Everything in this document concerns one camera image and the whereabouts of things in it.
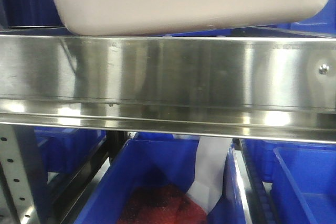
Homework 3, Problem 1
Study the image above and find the blue bin with red contents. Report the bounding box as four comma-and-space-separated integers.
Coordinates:
75, 139, 251, 223

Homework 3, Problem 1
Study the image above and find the blue bin lower left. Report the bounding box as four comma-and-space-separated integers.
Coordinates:
34, 126, 106, 174

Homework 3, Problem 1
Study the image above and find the blue bin lower right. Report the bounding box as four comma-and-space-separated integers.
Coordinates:
242, 140, 335, 223

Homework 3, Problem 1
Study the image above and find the blue bin upper left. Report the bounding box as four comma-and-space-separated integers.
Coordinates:
4, 0, 62, 27

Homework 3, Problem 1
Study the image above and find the blue bin upper right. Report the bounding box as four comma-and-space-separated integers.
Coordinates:
290, 0, 335, 34

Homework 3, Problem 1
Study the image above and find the white paper sheet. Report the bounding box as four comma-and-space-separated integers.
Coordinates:
187, 136, 232, 214

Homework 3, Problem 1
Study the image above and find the red mesh bag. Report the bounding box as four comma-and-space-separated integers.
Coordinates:
117, 184, 207, 223

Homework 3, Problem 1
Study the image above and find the stainless steel shelf rail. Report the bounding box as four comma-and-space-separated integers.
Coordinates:
1, 27, 335, 143

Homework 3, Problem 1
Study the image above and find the perforated steel upright post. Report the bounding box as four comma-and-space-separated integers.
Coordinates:
1, 124, 57, 223

